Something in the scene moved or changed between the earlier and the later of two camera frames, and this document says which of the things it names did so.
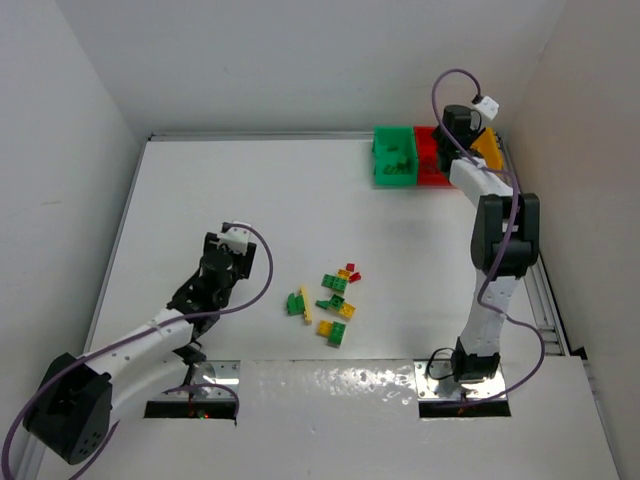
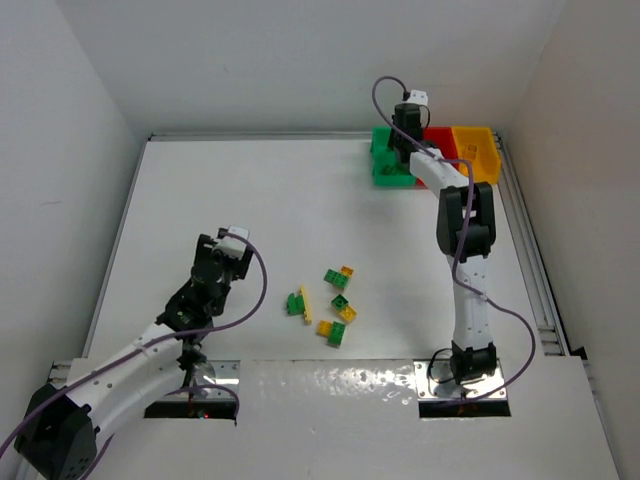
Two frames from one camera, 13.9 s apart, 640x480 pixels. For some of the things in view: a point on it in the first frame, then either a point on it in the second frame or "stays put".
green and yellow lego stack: (344, 309) stays put
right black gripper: (442, 151) to (400, 150)
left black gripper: (245, 257) stays put
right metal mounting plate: (435, 381) stays put
